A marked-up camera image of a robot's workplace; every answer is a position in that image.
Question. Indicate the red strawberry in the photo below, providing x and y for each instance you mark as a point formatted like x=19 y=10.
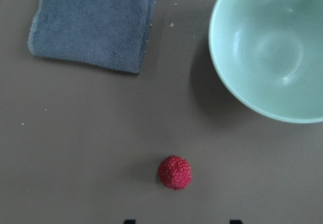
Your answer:
x=174 y=172

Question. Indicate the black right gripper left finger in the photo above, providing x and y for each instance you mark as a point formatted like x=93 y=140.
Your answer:
x=129 y=221

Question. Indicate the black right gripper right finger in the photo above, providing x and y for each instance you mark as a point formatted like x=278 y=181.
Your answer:
x=235 y=221

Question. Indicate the green bowl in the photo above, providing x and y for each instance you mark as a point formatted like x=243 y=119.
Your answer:
x=268 y=54

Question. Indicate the grey folded cloth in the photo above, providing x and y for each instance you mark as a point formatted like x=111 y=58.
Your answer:
x=111 y=34

